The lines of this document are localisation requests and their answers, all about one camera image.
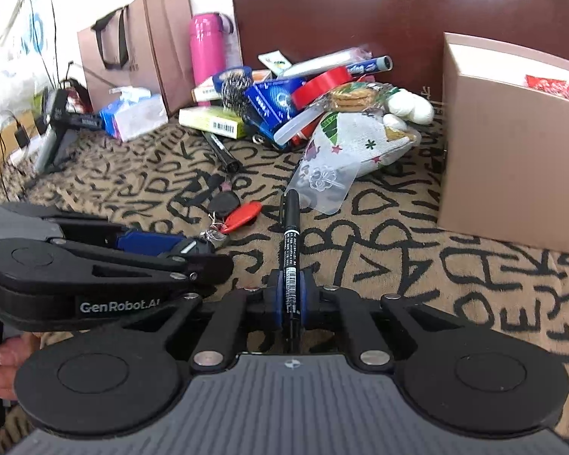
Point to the brown paper bag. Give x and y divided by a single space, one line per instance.
142 47

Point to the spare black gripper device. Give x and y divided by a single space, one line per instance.
61 123

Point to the key bunch with red tag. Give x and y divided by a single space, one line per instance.
239 215

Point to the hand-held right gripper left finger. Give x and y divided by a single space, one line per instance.
277 296

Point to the small white card packet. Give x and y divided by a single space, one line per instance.
274 62

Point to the clear zip bag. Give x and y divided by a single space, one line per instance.
322 185

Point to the blue printed tube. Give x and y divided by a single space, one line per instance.
372 65

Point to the cardboard box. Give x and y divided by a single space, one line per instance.
502 151

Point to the person's left hand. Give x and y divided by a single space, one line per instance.
9 355

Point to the white plush toy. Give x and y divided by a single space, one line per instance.
412 106

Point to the yellow-green flat box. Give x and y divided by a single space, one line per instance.
208 121

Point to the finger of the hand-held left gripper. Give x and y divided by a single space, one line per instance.
147 241
189 265

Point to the steel wool scrubber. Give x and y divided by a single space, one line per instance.
237 95

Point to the printed cloth pouch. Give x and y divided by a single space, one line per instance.
365 142

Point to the orange and white box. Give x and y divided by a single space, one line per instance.
206 95

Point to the cookie packet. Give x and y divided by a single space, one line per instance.
355 97

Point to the blue printed carton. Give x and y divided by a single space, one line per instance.
270 102

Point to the dark brown wooden board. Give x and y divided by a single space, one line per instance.
408 9

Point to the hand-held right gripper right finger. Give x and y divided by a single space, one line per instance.
305 296

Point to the letter print covered desktop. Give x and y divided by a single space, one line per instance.
384 265

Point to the red tape roll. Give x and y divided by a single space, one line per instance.
320 86

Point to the black marker pen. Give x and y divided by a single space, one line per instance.
291 246
223 152

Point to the blue tape roll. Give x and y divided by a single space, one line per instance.
234 75

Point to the clear plastic sleeve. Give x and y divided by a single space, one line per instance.
322 62

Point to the red snack packet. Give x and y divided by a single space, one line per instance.
552 89

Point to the blue tissue pack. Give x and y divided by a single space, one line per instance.
132 116

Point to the pink thermos bottle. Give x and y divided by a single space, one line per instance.
207 57

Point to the translucent plastic case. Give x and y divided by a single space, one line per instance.
296 125

